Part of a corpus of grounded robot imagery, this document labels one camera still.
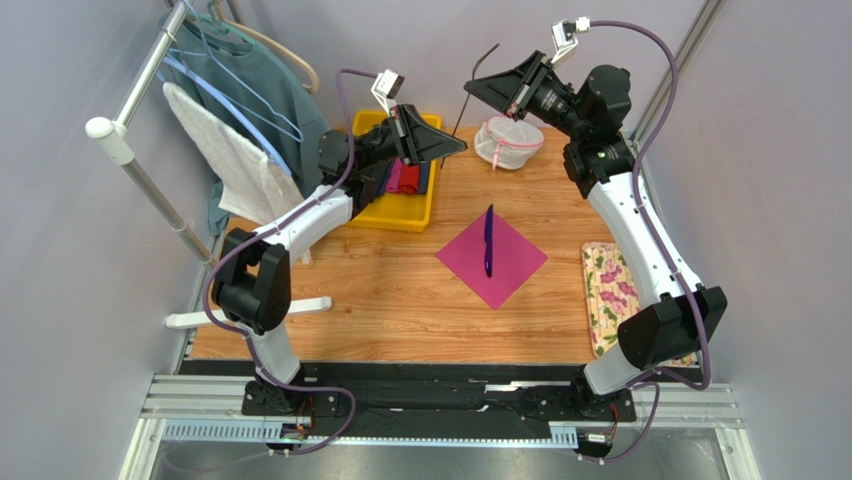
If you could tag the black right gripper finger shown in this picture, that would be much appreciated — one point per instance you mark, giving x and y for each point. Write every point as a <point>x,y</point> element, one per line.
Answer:
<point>537,65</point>
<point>498,91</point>

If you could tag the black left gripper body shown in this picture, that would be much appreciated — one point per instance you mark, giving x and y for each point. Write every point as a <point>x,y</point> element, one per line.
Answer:
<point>380,148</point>

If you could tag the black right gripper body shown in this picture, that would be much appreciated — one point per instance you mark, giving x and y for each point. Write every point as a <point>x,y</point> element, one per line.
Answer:
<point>525,86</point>

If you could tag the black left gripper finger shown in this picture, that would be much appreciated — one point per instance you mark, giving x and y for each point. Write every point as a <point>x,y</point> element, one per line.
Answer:
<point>419,135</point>
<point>430,151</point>

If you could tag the pink paper napkin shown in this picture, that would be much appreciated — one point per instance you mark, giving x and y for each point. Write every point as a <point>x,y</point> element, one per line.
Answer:
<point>515,260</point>

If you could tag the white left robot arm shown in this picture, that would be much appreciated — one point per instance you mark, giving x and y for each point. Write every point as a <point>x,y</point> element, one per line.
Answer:
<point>252,281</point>

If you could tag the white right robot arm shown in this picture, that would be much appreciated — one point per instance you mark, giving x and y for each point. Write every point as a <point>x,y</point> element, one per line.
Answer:
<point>678,314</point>

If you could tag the blue rolled napkin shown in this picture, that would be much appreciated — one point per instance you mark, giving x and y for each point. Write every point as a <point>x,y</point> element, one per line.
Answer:
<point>424,180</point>

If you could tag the red rolled napkin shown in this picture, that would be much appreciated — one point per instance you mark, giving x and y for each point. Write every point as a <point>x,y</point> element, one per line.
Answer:
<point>409,179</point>

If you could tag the pink rolled napkin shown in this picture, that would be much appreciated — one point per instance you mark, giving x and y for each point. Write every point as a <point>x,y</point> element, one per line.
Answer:
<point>392,181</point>

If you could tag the white mesh laundry bag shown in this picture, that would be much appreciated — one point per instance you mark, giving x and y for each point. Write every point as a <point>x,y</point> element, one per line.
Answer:
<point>507,144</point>

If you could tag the yellow plastic bin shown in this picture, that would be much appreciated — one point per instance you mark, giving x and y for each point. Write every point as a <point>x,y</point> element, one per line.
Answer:
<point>396,212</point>

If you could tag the white towel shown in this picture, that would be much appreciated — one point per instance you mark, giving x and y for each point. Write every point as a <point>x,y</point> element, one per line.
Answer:
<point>253,186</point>

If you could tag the teal shirt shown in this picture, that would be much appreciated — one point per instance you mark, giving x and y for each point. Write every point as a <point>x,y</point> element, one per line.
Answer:
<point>251,118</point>

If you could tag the blue hanger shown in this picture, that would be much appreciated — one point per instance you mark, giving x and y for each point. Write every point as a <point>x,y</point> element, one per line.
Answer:
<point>175,58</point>

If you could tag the floral tray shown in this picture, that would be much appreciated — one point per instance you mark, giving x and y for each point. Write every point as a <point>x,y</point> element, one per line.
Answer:
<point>611,296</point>

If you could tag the beige hanger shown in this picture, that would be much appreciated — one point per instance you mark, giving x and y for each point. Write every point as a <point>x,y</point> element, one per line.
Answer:
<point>227,15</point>

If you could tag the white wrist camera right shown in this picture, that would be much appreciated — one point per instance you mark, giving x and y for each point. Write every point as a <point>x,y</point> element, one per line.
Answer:
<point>565,38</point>

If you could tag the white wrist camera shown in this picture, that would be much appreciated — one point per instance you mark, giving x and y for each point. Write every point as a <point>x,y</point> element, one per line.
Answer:
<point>565,38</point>
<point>385,88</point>

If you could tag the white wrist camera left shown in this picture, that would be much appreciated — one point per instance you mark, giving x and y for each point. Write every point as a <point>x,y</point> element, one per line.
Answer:
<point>385,88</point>

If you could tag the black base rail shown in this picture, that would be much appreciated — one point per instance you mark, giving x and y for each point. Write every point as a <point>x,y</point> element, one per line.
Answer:
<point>437,401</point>

